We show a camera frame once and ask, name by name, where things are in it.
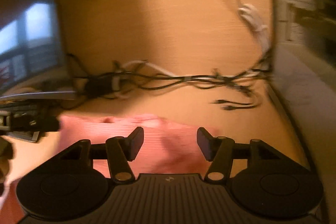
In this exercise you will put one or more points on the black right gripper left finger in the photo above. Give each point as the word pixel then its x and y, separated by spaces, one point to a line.
pixel 77 180

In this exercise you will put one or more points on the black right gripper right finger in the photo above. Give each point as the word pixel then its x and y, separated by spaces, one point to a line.
pixel 259 178

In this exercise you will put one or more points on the black keyboard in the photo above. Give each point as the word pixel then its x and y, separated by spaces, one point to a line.
pixel 22 119

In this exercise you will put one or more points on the pink child sweater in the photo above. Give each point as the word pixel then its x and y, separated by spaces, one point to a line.
pixel 168 147

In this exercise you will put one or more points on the curved black monitor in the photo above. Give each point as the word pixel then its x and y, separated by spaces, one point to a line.
pixel 33 55

